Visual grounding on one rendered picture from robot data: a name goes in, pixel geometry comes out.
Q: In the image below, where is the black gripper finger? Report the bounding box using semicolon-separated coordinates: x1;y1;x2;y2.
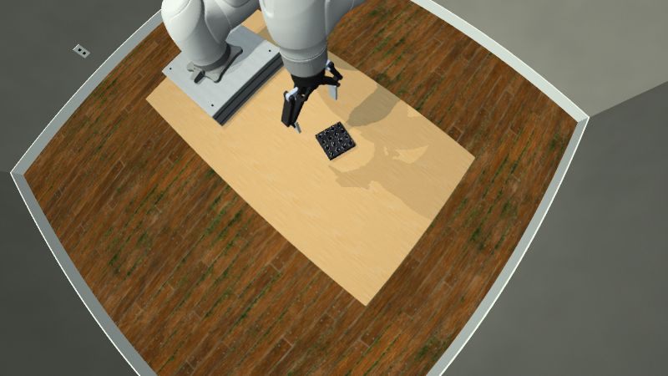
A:
281;87;313;134
318;59;343;100

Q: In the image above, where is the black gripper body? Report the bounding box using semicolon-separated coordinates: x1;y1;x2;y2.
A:
291;68;326;95

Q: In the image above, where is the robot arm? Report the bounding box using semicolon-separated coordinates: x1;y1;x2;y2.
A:
161;0;367;84

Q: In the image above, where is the black knob box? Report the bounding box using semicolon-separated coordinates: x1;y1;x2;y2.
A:
315;121;356;160

